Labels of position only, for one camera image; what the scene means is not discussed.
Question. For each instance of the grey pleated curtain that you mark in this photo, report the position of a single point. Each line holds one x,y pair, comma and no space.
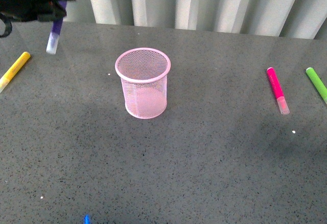
304,19

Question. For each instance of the green highlighter pen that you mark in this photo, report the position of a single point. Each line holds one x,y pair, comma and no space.
317,82

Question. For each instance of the yellow highlighter pen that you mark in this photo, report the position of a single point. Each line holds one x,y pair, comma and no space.
14,69

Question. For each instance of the pink mesh pen cup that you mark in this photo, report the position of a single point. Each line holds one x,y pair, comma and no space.
144,73

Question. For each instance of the purple highlighter pen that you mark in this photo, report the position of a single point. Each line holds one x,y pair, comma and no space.
54,37

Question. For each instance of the pink highlighter pen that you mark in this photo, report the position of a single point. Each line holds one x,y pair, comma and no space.
278,92

